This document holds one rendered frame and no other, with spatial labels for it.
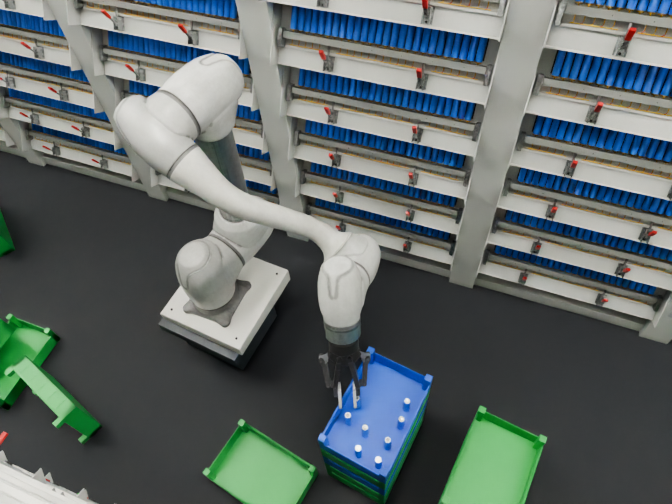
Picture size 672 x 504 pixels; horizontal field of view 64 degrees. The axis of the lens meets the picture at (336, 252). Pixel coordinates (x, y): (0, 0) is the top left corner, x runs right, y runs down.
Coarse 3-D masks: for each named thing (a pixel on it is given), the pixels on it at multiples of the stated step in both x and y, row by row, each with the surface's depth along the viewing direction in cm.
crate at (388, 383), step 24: (384, 360) 157; (384, 384) 157; (408, 384) 157; (336, 408) 149; (360, 408) 153; (384, 408) 153; (336, 432) 150; (360, 432) 150; (384, 432) 149; (408, 432) 144; (336, 456) 146; (384, 456) 146; (384, 480) 139
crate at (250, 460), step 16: (240, 432) 182; (256, 432) 180; (224, 448) 176; (240, 448) 180; (256, 448) 180; (272, 448) 180; (224, 464) 178; (240, 464) 177; (256, 464) 177; (272, 464) 177; (288, 464) 177; (304, 464) 174; (224, 480) 175; (240, 480) 175; (256, 480) 174; (272, 480) 174; (288, 480) 174; (304, 480) 173; (240, 496) 172; (256, 496) 172; (272, 496) 171; (288, 496) 171; (304, 496) 171
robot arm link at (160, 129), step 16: (160, 96) 118; (128, 112) 116; (144, 112) 116; (160, 112) 117; (176, 112) 118; (128, 128) 116; (144, 128) 116; (160, 128) 116; (176, 128) 117; (192, 128) 121; (128, 144) 120; (144, 144) 116; (160, 144) 116; (176, 144) 117; (192, 144) 120; (144, 160) 120; (160, 160) 117; (176, 160) 117
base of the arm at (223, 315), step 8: (240, 280) 187; (240, 288) 185; (248, 288) 186; (240, 296) 183; (192, 304) 183; (232, 304) 181; (192, 312) 182; (200, 312) 181; (208, 312) 178; (216, 312) 179; (224, 312) 180; (232, 312) 181; (216, 320) 179; (224, 320) 179
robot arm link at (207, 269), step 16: (208, 240) 168; (192, 256) 163; (208, 256) 163; (224, 256) 168; (176, 272) 167; (192, 272) 162; (208, 272) 163; (224, 272) 169; (192, 288) 166; (208, 288) 166; (224, 288) 172; (208, 304) 173; (224, 304) 177
